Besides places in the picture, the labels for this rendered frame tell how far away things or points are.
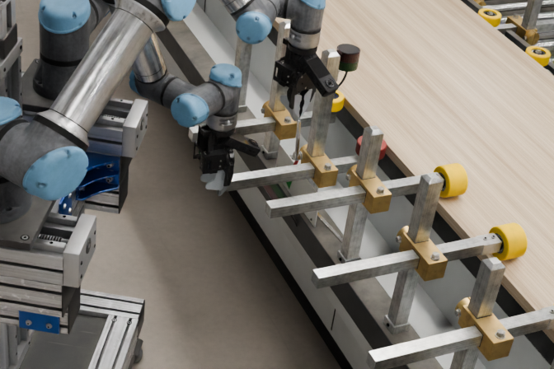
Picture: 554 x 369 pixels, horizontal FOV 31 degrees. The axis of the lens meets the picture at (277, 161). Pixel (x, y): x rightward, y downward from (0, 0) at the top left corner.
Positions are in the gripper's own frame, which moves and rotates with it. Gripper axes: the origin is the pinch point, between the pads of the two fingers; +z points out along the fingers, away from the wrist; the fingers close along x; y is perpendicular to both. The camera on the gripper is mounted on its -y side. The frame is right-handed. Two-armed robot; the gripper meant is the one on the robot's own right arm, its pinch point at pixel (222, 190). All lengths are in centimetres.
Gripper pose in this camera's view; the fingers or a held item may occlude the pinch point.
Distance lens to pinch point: 255.5
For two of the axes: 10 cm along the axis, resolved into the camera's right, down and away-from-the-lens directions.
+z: -1.2, 8.3, 5.5
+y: -9.1, 1.4, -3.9
